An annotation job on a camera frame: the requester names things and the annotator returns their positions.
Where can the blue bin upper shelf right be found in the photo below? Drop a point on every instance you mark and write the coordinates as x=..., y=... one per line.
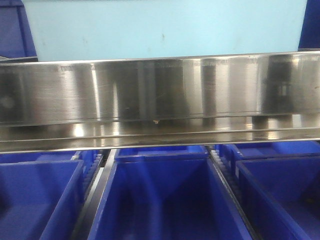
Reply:
x=310, y=33

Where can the grey metal divider rail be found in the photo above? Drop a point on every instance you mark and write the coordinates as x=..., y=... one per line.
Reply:
x=95, y=192

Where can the blue bin lower right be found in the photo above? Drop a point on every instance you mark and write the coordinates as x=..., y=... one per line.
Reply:
x=281, y=197

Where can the blue bin shelf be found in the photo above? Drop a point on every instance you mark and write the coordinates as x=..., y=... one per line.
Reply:
x=16, y=40
x=310, y=33

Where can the blue bin lower middle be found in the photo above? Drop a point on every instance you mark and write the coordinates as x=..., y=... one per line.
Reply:
x=171, y=199

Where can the stainless steel shelf front rail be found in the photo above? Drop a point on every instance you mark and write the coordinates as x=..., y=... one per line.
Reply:
x=109, y=104

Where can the blue bin lower left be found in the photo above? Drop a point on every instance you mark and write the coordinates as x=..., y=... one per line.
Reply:
x=40, y=200

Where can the white roller track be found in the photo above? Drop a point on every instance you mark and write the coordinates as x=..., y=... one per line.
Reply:
x=232, y=188

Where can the blue bin upper shelf left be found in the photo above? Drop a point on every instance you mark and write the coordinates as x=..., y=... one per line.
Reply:
x=16, y=40

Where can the light teal plastic bin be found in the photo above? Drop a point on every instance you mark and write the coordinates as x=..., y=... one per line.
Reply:
x=127, y=29

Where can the blue bin behind middle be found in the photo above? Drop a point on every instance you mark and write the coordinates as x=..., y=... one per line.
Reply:
x=161, y=153

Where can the blue bin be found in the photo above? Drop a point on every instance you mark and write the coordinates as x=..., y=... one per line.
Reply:
x=40, y=200
x=161, y=153
x=231, y=153
x=171, y=199
x=281, y=197

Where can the blue bin behind right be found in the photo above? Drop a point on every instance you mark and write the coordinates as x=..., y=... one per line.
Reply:
x=231, y=153

